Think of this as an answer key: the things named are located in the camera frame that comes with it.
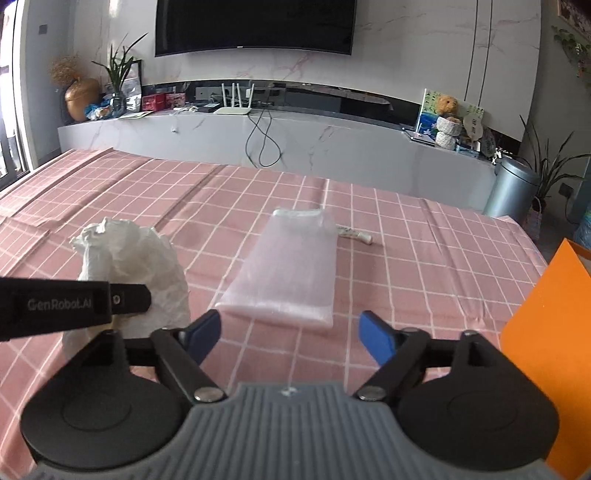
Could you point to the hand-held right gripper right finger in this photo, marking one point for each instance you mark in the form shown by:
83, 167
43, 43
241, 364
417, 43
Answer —
376, 337

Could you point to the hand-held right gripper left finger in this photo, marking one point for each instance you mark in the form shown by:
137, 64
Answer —
203, 337

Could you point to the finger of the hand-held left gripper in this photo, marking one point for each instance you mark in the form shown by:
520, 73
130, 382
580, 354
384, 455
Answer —
134, 300

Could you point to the white plastic bag bundle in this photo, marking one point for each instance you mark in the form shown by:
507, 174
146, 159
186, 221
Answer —
147, 263

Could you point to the clear plastic bag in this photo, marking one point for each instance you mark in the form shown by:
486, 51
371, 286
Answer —
281, 267

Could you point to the orange box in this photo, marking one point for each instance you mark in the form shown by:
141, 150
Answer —
549, 350

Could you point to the pink checked tablecloth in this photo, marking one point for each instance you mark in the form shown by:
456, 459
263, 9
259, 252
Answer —
406, 277

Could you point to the blue white snack bag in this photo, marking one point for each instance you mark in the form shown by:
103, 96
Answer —
98, 111

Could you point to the dark framed window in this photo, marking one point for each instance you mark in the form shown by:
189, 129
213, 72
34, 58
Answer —
11, 115

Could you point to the red box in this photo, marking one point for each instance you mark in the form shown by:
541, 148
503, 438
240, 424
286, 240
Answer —
175, 100
153, 102

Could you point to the grey trash can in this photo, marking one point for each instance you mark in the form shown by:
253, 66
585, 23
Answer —
510, 189

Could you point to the white marble media console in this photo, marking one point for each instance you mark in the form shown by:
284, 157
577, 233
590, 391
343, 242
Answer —
323, 143

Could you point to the golden vase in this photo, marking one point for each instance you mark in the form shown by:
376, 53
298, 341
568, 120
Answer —
82, 101

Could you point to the small black box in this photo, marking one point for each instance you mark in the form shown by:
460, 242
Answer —
208, 109

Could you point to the white crochet pot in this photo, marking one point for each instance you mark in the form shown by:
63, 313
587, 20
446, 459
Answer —
445, 141

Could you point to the white router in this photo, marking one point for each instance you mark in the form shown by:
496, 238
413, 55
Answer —
233, 110

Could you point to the green plant in glass vase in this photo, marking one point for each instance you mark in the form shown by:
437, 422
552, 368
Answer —
117, 83

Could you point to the teddy bear in white baskets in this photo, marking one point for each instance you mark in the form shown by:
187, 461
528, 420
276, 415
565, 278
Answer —
449, 125

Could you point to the blue green painting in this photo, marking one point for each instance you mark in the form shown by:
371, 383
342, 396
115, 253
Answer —
425, 117

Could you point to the white round paper fan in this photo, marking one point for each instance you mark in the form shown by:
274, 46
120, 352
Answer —
473, 122

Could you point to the dried flower bunch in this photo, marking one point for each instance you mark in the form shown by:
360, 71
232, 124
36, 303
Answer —
63, 69

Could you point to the long-leaf potted plant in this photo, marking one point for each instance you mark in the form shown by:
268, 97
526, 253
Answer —
551, 170

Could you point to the brown teddy bear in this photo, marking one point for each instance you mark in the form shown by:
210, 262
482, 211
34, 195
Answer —
448, 105

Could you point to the black television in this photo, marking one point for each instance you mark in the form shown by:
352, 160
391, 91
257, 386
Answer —
254, 23

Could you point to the hanging ivy plant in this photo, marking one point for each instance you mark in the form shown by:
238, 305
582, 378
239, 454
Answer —
575, 50

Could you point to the black picture frame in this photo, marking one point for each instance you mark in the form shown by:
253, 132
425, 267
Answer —
135, 87

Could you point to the framed wall picture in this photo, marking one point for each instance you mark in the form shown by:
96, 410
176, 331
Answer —
575, 8

